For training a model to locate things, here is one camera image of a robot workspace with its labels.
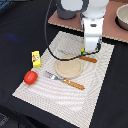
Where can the knife with wooden handle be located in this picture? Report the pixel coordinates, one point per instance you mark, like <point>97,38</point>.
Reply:
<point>83,57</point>

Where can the white toy sink bowl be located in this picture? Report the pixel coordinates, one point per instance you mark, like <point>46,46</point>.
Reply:
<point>122,15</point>

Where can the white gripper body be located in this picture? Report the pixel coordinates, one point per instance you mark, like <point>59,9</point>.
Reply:
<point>92,33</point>

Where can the large grey pot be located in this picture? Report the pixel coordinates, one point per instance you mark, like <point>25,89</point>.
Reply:
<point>65,13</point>

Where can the round wooden plate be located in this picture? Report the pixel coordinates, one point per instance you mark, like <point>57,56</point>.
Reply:
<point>69,67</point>

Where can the yellow toy butter box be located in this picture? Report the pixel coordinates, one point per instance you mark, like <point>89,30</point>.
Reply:
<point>36,60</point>

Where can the red toy tomato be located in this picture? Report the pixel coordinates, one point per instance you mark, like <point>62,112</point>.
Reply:
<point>30,77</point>

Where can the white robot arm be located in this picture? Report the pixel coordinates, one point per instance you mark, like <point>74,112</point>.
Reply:
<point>93,12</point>

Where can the white woven placemat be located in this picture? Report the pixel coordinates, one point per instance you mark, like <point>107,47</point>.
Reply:
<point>69,103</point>

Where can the pink toy stove top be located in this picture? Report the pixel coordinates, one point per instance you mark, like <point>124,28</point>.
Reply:
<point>110,28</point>

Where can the fork with wooden handle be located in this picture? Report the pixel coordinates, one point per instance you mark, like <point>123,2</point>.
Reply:
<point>73,84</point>

